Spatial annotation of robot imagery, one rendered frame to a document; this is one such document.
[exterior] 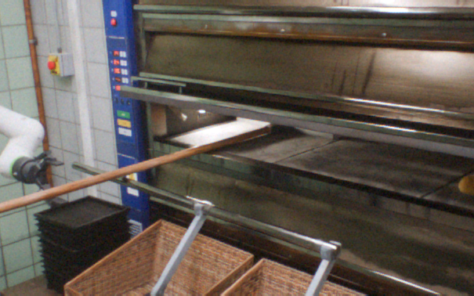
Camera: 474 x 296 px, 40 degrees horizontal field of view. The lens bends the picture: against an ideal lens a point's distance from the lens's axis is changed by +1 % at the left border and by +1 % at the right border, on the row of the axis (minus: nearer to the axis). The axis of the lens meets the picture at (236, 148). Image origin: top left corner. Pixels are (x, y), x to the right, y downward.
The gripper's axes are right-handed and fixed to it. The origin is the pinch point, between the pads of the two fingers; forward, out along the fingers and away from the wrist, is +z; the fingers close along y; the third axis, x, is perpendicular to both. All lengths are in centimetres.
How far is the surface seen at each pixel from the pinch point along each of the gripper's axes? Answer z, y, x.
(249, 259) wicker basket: 37, 33, -50
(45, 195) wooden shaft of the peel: 9.6, -0.9, 10.9
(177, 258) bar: 50, 15, -8
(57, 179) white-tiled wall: -105, 34, -54
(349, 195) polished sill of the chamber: 76, 2, -56
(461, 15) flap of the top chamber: 112, -54, -52
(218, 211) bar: 57, 1, -19
